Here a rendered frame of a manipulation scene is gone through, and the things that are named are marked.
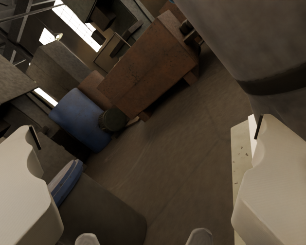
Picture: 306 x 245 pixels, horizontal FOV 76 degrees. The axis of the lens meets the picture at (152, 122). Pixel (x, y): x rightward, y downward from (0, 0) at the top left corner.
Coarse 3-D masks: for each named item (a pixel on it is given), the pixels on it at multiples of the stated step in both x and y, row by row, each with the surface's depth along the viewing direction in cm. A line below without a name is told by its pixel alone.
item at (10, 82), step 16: (0, 64) 284; (0, 80) 264; (16, 80) 286; (32, 80) 313; (0, 96) 247; (16, 96) 266; (32, 96) 327; (0, 112) 287; (16, 112) 293; (32, 112) 307; (48, 112) 330; (0, 128) 267; (16, 128) 304; (48, 128) 298; (64, 144) 310; (80, 144) 338
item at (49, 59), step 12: (48, 48) 392; (60, 48) 416; (36, 60) 394; (48, 60) 388; (60, 60) 398; (72, 60) 423; (36, 72) 412; (48, 72) 405; (60, 72) 398; (72, 72) 404; (84, 72) 429; (48, 84) 423; (60, 84) 415; (72, 84) 408; (60, 96) 435
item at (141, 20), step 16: (64, 0) 408; (80, 0) 395; (96, 0) 384; (112, 0) 421; (128, 0) 436; (80, 16) 420; (96, 16) 411; (112, 16) 415; (128, 16) 433; (144, 16) 452; (96, 32) 445; (128, 32) 392; (128, 48) 422
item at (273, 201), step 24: (264, 120) 10; (264, 144) 8; (288, 144) 8; (264, 168) 7; (288, 168) 7; (240, 192) 6; (264, 192) 6; (288, 192) 6; (240, 216) 6; (264, 216) 6; (288, 216) 6; (264, 240) 6; (288, 240) 5
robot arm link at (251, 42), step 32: (192, 0) 12; (224, 0) 10; (256, 0) 10; (288, 0) 9; (224, 32) 12; (256, 32) 11; (288, 32) 10; (224, 64) 15; (256, 64) 12; (288, 64) 11
